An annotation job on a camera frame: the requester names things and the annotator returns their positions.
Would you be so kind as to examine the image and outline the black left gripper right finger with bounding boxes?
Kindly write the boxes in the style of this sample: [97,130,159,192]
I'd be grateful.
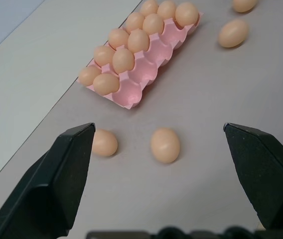
[223,122,283,232]

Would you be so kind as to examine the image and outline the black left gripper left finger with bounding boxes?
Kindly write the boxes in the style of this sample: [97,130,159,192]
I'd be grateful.
[0,122,97,239]

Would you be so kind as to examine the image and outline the pink egg tray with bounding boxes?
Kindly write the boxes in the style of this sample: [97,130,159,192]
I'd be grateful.
[77,10,204,111]

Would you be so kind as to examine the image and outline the beige egg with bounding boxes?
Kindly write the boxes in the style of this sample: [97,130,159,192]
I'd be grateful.
[150,127,181,164]
[93,45,115,66]
[93,73,120,96]
[156,0,177,20]
[218,19,250,48]
[140,0,159,16]
[112,48,135,74]
[232,0,258,13]
[78,65,102,86]
[175,2,199,26]
[142,13,165,35]
[125,11,145,33]
[91,128,119,157]
[108,28,130,49]
[127,29,150,53]

